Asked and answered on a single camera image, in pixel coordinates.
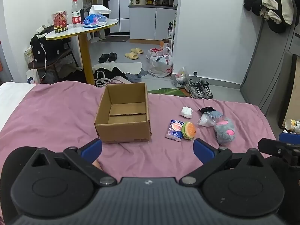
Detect grey sneaker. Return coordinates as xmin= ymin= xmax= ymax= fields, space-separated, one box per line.
xmin=185 ymin=79 xmax=205 ymax=98
xmin=199 ymin=79 xmax=214 ymax=99

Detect white kitchen cabinet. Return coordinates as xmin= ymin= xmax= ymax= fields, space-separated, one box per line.
xmin=128 ymin=5 xmax=178 ymax=45

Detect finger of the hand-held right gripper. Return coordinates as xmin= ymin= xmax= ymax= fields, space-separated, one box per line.
xmin=279 ymin=132 xmax=300 ymax=144
xmin=258 ymin=138 xmax=300 ymax=167

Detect black polka dot bag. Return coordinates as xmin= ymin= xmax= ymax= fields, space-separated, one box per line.
xmin=30 ymin=25 xmax=71 ymax=64

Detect white charging cable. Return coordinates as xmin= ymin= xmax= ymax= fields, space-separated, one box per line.
xmin=35 ymin=26 xmax=48 ymax=82

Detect wooden board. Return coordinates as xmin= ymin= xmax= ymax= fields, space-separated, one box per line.
xmin=278 ymin=51 xmax=300 ymax=130

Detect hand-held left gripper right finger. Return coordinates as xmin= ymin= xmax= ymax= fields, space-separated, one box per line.
xmin=179 ymin=139 xmax=270 ymax=187

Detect blue-grey cloth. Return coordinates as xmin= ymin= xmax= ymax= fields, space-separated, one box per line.
xmin=125 ymin=70 xmax=148 ymax=83

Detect clear water bottle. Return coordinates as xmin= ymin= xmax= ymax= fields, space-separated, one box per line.
xmin=71 ymin=0 xmax=82 ymax=29

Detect blue plastic packet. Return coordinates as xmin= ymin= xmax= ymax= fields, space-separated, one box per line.
xmin=82 ymin=13 xmax=108 ymax=28

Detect clear plastic trash bag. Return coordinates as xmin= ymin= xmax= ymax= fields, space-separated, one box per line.
xmin=172 ymin=67 xmax=190 ymax=89

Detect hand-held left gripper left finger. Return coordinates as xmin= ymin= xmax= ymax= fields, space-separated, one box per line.
xmin=30 ymin=139 xmax=118 ymax=187

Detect grey doormat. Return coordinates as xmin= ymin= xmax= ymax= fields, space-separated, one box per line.
xmin=101 ymin=36 xmax=130 ymax=43

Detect white wrapped soft ball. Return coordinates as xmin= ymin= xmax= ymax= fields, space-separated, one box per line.
xmin=180 ymin=106 xmax=194 ymax=119

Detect black clothes pile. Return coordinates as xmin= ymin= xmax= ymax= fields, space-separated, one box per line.
xmin=93 ymin=67 xmax=129 ymax=86

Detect white bed sheet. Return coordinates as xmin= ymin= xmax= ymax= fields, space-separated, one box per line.
xmin=0 ymin=82 xmax=36 ymax=128

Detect grey plush paw toy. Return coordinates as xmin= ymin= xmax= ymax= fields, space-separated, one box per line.
xmin=214 ymin=118 xmax=236 ymax=145

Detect blue tissue pack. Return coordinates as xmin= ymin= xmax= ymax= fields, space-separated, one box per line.
xmin=165 ymin=119 xmax=185 ymax=142

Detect white floor mat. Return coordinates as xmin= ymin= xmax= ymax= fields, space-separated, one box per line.
xmin=92 ymin=61 xmax=143 ymax=76

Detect yellow paper cup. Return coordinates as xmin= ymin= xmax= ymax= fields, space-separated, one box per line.
xmin=284 ymin=118 xmax=300 ymax=134

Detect white plastic shopping bag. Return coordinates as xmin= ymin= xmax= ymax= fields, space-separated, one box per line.
xmin=146 ymin=47 xmax=174 ymax=78

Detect burger plush toy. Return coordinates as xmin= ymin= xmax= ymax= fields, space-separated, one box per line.
xmin=182 ymin=121 xmax=196 ymax=140

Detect round table with yellow leg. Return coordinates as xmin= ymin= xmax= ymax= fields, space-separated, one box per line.
xmin=45 ymin=18 xmax=119 ymax=86

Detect clear bag of white stuffing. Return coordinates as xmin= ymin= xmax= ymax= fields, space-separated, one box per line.
xmin=197 ymin=112 xmax=216 ymax=128

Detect pink bag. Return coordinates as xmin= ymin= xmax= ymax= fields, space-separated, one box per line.
xmin=96 ymin=76 xmax=131 ymax=89

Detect grey wardrobe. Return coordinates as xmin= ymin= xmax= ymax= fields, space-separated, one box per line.
xmin=239 ymin=12 xmax=300 ymax=116

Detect red snack bag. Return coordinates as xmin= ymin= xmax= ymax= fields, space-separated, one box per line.
xmin=52 ymin=10 xmax=68 ymax=34

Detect green leaf rug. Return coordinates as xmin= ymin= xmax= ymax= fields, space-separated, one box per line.
xmin=148 ymin=88 xmax=192 ymax=98

